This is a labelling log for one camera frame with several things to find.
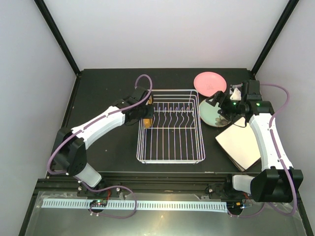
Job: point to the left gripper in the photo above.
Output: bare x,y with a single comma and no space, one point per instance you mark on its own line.
150,114

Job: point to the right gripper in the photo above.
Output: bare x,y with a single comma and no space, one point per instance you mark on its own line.
225,96

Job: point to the orange dotted scalloped plate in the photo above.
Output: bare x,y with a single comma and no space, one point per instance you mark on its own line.
147,121

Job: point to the white wire dish rack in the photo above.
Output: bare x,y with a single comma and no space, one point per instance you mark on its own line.
175,135

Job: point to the white square plate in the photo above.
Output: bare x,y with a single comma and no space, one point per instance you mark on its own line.
239,143

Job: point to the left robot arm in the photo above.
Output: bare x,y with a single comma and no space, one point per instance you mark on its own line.
70,147

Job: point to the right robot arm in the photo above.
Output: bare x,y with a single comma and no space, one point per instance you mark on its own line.
278,181

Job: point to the green floral plate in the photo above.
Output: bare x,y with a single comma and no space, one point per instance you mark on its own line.
209,114

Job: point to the pink round plate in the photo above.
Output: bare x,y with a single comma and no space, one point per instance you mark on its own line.
208,83

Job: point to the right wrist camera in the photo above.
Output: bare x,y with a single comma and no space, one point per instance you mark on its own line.
235,92

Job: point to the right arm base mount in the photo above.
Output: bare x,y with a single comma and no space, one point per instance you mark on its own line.
220,190

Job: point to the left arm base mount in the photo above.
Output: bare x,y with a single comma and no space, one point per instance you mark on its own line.
113,192

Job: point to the white slotted cable duct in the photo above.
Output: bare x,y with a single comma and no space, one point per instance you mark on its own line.
137,205

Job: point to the right black frame post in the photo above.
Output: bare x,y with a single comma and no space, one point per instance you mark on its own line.
284,17

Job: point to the black frame post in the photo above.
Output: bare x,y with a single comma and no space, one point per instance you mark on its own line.
42,7
284,17

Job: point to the left black frame post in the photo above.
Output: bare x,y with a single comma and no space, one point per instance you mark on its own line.
42,7

